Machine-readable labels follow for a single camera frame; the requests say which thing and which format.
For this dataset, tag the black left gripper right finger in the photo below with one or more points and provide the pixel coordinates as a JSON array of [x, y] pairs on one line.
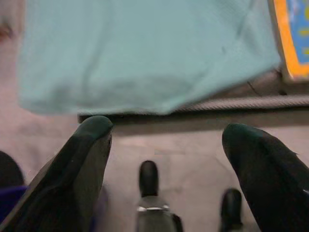
[[272, 178]]

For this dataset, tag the teal blanket with dotted shapes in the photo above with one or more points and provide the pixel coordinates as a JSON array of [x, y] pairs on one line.
[[135, 53]]

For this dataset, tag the silver left robot leg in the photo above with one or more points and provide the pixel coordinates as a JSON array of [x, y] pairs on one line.
[[152, 212]]

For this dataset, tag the yellow-edged blue children's book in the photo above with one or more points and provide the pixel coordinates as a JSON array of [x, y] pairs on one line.
[[293, 43]]

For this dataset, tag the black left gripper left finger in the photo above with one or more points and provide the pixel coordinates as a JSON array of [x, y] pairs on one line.
[[62, 178]]

